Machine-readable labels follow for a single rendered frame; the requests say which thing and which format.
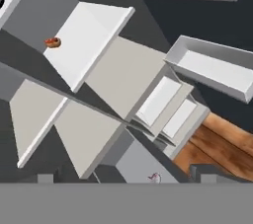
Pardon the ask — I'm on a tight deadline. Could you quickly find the white fridge crisper drawer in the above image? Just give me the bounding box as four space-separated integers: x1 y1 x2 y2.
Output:
154 94 211 161
133 64 196 137

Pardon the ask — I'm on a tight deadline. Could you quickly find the white fridge shelf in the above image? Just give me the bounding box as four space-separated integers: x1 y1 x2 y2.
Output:
42 1 136 95

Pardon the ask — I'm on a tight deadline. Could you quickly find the beige fridge shelf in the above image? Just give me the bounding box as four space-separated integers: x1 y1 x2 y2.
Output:
53 99 127 181
84 36 168 122
9 78 71 170

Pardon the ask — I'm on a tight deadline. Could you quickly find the grey fridge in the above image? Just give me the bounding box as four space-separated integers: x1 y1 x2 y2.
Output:
0 0 253 185

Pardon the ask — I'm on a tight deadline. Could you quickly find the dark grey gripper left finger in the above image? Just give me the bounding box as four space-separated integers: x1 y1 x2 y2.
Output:
15 164 79 185

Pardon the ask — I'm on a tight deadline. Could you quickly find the white garlic bulb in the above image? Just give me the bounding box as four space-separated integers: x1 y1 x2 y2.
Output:
146 172 163 185

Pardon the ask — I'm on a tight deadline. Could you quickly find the grey freezer drawer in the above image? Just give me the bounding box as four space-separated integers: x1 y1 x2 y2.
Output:
98 128 191 185

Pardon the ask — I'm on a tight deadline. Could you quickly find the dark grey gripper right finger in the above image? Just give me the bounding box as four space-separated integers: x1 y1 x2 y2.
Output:
189 164 253 185

